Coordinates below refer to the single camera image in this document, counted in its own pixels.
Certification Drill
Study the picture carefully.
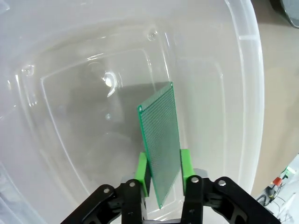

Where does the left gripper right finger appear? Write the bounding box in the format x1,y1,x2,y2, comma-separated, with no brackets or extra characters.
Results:
180,148,278,224

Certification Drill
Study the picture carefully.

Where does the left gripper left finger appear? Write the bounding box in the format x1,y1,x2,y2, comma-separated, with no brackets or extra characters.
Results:
60,152,151,224

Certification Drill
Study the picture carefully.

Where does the green perforated PCB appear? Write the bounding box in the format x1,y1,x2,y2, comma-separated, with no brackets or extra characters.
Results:
136,81,182,210

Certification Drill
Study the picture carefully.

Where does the black plastic tray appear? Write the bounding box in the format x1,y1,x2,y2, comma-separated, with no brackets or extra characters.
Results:
270,0,299,27

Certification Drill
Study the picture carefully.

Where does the small green white object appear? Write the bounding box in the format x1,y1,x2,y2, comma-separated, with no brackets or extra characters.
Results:
281,166,297,176

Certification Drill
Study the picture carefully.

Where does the clear plastic storage box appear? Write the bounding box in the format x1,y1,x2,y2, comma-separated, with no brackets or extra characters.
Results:
0,0,264,224

